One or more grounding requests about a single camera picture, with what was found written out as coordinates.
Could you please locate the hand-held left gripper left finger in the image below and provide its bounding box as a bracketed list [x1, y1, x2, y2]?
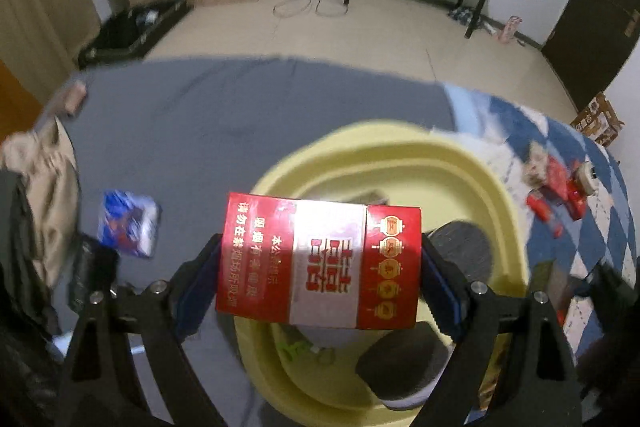
[55, 232, 226, 427]

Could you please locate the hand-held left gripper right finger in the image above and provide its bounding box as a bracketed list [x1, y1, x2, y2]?
[415, 232, 586, 427]

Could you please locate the red cigarette pack gold trim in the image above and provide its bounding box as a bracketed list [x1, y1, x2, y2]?
[215, 192, 422, 331]

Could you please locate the dark red cigarette pack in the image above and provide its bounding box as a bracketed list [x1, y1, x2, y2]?
[544, 154, 589, 221]
[525, 189, 566, 239]

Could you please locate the yellow plastic basin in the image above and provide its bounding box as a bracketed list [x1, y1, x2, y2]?
[234, 119, 531, 427]

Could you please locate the round container black knob lid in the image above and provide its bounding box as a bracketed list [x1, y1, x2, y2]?
[575, 159, 599, 196]

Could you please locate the dark foam block white stripe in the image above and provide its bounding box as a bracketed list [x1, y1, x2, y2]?
[355, 321, 456, 410]

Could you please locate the blue white packet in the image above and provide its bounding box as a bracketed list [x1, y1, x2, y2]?
[97, 189, 162, 260]

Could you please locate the small green object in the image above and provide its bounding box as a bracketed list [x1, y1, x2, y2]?
[280, 339, 312, 359]

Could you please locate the grey bed sheet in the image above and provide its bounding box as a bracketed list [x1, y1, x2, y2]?
[30, 57, 456, 427]

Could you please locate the blue white checkered blanket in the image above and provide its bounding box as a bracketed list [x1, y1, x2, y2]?
[445, 84, 640, 408]

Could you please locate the black jacket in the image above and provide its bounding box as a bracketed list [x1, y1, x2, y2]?
[0, 169, 66, 427]

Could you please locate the beige garment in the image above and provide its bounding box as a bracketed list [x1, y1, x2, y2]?
[0, 117, 81, 288]

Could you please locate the small pink box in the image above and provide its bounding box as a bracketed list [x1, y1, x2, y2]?
[64, 81, 89, 114]

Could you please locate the printed cardboard box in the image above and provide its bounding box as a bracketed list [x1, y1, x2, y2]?
[570, 92, 626, 146]

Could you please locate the black case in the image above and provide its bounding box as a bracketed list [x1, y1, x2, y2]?
[77, 0, 196, 68]

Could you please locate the pink white bag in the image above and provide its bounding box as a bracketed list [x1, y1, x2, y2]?
[500, 15, 524, 44]

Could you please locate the dark small items pile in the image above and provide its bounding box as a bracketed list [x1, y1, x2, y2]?
[447, 6, 484, 28]

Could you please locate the dark door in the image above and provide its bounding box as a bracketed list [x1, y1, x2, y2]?
[540, 0, 640, 112]

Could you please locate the beige curtain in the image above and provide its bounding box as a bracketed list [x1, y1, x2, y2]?
[0, 0, 101, 92]

